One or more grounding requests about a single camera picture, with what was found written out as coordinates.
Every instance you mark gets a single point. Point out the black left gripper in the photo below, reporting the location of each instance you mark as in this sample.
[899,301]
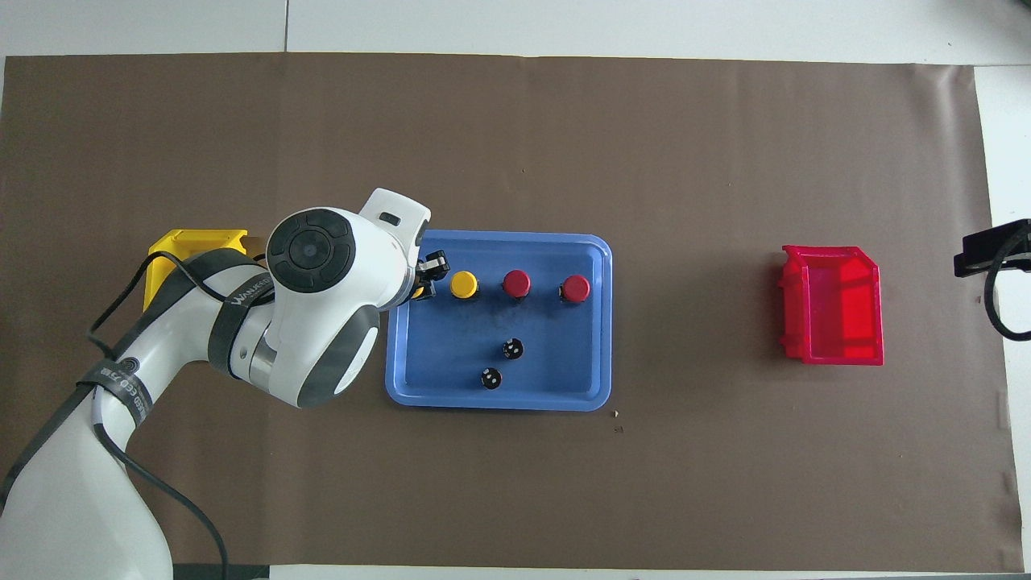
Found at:
[420,271]

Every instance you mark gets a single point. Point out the yellow push button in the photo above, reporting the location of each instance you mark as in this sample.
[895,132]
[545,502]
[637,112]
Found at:
[464,284]
[417,293]

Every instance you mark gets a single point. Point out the red push button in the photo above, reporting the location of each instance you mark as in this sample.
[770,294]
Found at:
[575,288]
[516,283]

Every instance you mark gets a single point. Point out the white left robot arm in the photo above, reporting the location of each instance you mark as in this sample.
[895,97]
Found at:
[322,322]

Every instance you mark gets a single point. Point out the blue plastic tray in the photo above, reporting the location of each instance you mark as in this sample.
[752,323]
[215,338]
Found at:
[451,362]

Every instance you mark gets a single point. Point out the black cylindrical capacitor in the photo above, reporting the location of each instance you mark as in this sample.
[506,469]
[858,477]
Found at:
[491,378]
[512,349]

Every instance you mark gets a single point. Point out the red plastic bin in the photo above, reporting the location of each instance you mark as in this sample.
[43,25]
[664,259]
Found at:
[838,306]

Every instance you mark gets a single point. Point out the yellow plastic bin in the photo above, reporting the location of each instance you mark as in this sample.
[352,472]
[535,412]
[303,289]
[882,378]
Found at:
[181,242]

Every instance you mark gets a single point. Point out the brown paper table mat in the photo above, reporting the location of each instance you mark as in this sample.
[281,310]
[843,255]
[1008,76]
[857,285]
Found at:
[644,483]

